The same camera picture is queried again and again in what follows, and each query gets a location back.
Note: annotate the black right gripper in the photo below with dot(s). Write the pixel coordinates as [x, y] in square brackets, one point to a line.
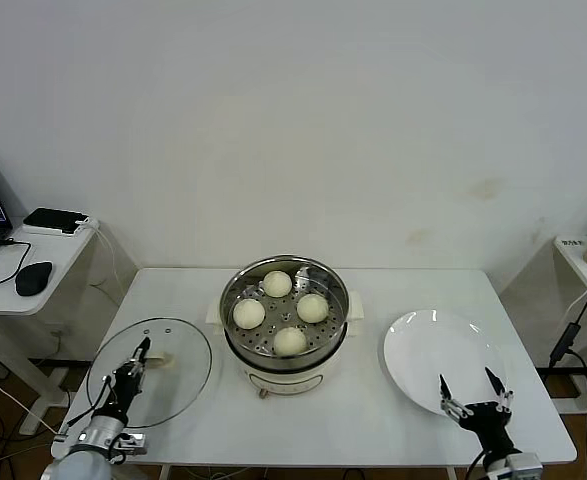
[488, 425]

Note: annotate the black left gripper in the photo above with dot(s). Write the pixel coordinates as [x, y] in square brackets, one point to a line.
[125, 392]

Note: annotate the white steamed baozi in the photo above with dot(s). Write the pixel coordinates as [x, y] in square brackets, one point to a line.
[248, 314]
[277, 284]
[313, 307]
[289, 341]

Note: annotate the perforated stainless steel steamer basket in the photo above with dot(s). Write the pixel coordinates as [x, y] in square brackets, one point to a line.
[333, 330]

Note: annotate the large white plate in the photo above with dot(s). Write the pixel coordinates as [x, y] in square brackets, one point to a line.
[443, 350]

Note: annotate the black computer mouse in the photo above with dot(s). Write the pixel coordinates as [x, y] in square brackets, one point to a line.
[34, 277]

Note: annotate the white side table with laptop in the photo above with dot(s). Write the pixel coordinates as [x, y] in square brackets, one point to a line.
[3, 300]

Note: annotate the black smartphone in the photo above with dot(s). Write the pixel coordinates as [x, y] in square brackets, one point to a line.
[52, 219]

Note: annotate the white side table with cup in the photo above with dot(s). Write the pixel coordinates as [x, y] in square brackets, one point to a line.
[575, 254]

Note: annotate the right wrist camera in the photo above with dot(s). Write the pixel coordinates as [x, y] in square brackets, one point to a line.
[520, 467]

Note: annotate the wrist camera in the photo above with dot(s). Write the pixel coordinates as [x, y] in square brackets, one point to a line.
[134, 443]
[520, 467]

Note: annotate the white wall socket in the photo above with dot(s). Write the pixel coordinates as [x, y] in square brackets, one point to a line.
[60, 330]

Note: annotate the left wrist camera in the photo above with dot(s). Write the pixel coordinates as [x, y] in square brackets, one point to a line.
[134, 443]

